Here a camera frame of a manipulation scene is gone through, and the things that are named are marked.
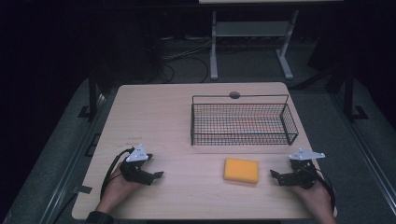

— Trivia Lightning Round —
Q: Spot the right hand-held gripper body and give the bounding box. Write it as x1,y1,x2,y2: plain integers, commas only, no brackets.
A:
288,147,326,190

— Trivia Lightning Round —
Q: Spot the yellow sponge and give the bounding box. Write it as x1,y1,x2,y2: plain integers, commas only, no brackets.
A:
222,157,260,185

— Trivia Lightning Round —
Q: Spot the person's left hand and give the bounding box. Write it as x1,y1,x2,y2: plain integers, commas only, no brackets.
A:
95,167,145,216

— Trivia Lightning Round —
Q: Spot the bundle of floor cables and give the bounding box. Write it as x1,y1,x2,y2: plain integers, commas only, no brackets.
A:
148,35,216,84

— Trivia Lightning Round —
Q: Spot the black stand post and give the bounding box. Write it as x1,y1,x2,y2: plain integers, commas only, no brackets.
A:
342,66,370,123
78,66,104,120

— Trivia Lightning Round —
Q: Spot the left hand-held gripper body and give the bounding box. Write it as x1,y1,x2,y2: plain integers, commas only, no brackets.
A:
119,143,154,185

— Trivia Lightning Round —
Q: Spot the aluminium floor rail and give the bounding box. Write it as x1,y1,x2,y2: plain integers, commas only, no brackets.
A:
330,90,396,216
36,90,108,224

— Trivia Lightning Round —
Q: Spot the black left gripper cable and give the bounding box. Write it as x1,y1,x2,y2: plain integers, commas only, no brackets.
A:
99,147,135,200

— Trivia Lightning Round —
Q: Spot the white metal stand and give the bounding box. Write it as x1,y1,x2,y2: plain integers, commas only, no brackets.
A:
209,9,301,81

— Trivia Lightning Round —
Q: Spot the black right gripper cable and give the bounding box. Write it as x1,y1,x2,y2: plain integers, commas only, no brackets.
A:
306,166,337,213

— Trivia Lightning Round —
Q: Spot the black wire basket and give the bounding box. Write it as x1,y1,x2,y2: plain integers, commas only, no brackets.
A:
190,93,300,147

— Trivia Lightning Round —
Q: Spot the person's right hand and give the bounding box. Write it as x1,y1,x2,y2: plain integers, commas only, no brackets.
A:
290,174,334,216

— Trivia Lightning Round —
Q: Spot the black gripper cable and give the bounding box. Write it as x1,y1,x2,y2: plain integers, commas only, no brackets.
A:
306,166,337,213
99,147,135,200

